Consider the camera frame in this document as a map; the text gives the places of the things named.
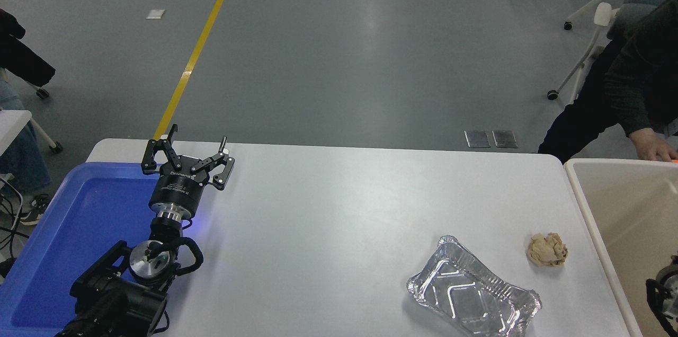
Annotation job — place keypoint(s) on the silver foil tray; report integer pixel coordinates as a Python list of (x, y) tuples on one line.
[(471, 294)]

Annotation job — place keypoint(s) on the blue plastic tray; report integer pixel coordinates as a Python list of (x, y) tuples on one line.
[(69, 231)]

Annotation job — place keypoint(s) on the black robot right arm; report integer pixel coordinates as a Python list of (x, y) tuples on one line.
[(668, 286)]

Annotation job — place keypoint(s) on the large pale bin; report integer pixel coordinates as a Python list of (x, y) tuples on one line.
[(625, 204)]

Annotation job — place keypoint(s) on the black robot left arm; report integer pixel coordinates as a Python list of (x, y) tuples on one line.
[(122, 300)]

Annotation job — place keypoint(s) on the black jacket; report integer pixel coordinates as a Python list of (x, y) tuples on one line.
[(21, 61)]

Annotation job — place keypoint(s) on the person's hand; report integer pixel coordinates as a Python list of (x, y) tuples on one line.
[(651, 145)]

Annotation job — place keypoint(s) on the white-legged chair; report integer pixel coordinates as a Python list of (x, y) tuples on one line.
[(55, 147)]

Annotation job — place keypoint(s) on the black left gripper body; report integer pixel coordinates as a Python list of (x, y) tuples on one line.
[(177, 191)]

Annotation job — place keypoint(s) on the metal floor plate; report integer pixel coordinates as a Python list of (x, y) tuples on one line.
[(505, 139), (477, 139)]

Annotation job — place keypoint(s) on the small white table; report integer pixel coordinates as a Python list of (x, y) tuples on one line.
[(10, 125)]

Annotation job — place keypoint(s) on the crumpled tan paper ball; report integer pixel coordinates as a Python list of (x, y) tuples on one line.
[(547, 251)]

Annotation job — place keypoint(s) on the person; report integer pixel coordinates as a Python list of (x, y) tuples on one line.
[(21, 157), (635, 77)]

